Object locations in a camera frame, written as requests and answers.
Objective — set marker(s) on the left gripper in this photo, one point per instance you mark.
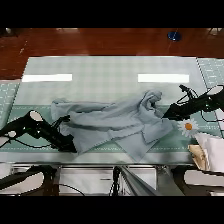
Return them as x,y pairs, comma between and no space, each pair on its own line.
65,143

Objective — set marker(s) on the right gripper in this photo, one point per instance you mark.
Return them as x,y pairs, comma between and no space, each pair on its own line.
181,109

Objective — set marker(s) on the light blue shirt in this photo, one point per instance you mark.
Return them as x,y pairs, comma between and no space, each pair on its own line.
110,121

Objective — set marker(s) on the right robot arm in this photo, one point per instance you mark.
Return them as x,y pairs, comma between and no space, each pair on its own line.
213,98

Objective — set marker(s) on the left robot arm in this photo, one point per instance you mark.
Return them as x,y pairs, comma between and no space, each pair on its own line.
26,125

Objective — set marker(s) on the tan garment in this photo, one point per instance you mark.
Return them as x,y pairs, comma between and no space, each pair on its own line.
196,155

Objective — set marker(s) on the white garment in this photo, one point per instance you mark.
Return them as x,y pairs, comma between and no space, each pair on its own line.
213,150

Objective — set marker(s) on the blue round object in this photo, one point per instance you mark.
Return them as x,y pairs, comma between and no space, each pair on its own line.
174,35

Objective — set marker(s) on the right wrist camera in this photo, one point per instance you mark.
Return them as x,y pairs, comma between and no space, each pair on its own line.
186,91

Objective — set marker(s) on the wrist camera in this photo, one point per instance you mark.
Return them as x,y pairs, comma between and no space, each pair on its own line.
186,91
61,120

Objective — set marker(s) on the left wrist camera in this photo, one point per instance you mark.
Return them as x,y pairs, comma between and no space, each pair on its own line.
61,120

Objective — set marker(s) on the silver frame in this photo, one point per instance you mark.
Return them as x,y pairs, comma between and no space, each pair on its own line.
140,186

